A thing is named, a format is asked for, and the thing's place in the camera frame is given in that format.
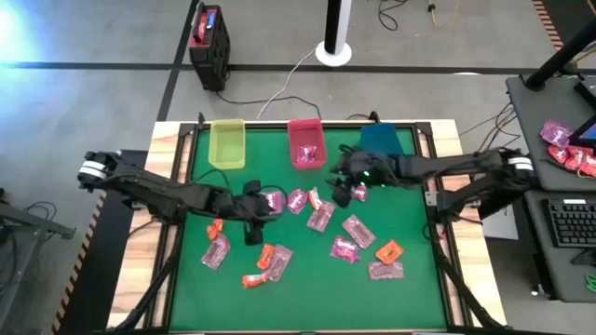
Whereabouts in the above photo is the green table mat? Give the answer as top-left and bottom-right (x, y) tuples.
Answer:
(169, 124), (449, 332)

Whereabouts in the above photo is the pale mauve candy packet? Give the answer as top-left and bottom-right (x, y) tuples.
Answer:
(367, 261), (405, 281)
(305, 200), (337, 233)
(200, 233), (232, 271)
(341, 214), (377, 250)
(264, 244), (294, 284)

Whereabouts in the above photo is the black keyboard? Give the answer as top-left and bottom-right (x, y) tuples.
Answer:
(546, 197), (596, 249)

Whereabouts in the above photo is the red candy packet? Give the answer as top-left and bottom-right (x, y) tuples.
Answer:
(563, 144), (589, 172)
(547, 143), (570, 165)
(577, 153), (596, 179)

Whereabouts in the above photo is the yellow cable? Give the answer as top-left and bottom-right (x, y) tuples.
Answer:
(427, 0), (463, 28)

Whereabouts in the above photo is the black aluminium table frame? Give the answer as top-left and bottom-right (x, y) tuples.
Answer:
(107, 111), (508, 335)

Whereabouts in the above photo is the red and black equipment box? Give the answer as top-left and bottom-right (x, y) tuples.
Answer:
(187, 2), (232, 93)

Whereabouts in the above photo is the grey keyboard desk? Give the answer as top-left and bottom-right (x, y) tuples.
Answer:
(524, 189), (596, 304)

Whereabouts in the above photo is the blue plastic bin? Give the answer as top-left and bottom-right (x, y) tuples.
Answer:
(359, 122), (405, 159)

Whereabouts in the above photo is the white pole with round base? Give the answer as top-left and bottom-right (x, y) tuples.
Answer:
(314, 0), (354, 68)

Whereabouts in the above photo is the black slanted pole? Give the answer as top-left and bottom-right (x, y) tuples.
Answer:
(524, 17), (596, 92)

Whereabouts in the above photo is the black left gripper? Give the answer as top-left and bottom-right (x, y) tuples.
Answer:
(222, 180), (277, 247)

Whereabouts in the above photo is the orange candy packet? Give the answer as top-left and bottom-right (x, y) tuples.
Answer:
(206, 218), (225, 241)
(307, 186), (324, 211)
(241, 272), (270, 289)
(256, 243), (277, 271)
(374, 239), (405, 266)

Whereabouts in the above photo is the grey metal stand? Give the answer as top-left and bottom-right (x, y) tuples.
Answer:
(0, 188), (77, 327)

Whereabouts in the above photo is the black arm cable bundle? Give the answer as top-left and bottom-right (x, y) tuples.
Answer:
(458, 101), (522, 153)

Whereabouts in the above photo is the white floor cable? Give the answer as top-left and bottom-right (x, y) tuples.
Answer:
(255, 46), (320, 121)

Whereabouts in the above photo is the black floor platform hazard edge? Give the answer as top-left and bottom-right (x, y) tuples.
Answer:
(50, 149), (150, 335)

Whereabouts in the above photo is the grey side table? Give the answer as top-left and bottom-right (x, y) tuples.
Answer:
(505, 74), (596, 193)

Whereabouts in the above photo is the pink plastic bin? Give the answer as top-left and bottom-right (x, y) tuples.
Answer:
(287, 117), (329, 171)

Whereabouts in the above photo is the black desk device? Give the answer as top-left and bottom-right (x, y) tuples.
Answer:
(574, 76), (596, 112)

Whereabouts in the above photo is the purple candy packet on desk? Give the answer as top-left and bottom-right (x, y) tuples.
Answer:
(539, 118), (574, 150)

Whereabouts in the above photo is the black floor cable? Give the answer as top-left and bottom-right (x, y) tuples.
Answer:
(215, 89), (323, 120)

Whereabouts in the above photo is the yellow plastic bin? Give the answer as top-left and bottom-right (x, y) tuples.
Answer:
(208, 118), (247, 170)

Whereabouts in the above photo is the black coiled cable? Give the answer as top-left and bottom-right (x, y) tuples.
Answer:
(376, 0), (411, 33)

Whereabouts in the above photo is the tablet with blue screen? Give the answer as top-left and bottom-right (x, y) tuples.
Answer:
(567, 114), (596, 150)

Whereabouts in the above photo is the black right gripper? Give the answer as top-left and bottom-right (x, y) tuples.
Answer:
(329, 144), (396, 209)

